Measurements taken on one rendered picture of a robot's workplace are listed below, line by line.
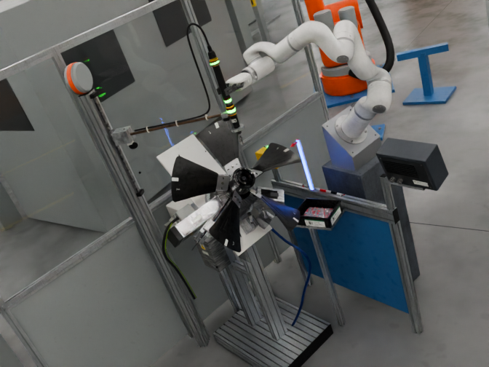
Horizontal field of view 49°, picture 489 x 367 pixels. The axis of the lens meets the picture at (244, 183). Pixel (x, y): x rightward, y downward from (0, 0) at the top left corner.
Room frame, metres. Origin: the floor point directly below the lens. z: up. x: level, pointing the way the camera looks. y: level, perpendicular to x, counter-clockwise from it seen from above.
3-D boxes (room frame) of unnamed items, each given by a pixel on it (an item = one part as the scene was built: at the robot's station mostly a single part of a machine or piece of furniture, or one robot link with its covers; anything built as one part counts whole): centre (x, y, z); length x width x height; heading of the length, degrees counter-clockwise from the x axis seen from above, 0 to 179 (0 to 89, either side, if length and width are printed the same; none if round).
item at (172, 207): (2.89, 0.41, 0.92); 0.17 x 0.16 x 0.11; 33
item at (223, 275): (2.91, 0.33, 0.42); 0.04 x 0.04 x 0.83; 33
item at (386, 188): (2.25, -0.65, 0.96); 0.03 x 0.03 x 0.20; 33
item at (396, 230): (2.25, -0.65, 0.39); 0.04 x 0.04 x 0.78; 33
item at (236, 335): (2.60, 0.16, 0.04); 0.62 x 0.46 x 0.08; 33
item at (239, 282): (2.71, 0.23, 0.58); 0.09 x 0.04 x 1.15; 123
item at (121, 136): (2.74, 0.52, 1.53); 0.10 x 0.07 x 0.08; 68
